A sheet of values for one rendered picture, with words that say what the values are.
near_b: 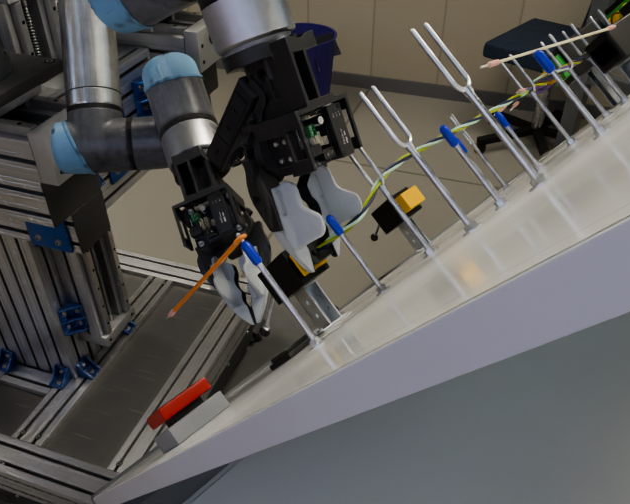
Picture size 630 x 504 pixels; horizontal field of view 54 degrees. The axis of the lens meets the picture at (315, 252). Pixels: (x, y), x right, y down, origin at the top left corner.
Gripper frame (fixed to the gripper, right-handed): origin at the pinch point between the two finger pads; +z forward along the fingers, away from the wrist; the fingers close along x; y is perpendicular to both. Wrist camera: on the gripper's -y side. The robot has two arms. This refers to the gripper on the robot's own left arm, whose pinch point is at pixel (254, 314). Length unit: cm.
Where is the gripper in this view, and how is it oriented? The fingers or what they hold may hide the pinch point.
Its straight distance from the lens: 74.8
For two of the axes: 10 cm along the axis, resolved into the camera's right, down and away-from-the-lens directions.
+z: 3.4, 8.9, -3.0
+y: -2.1, -2.4, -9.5
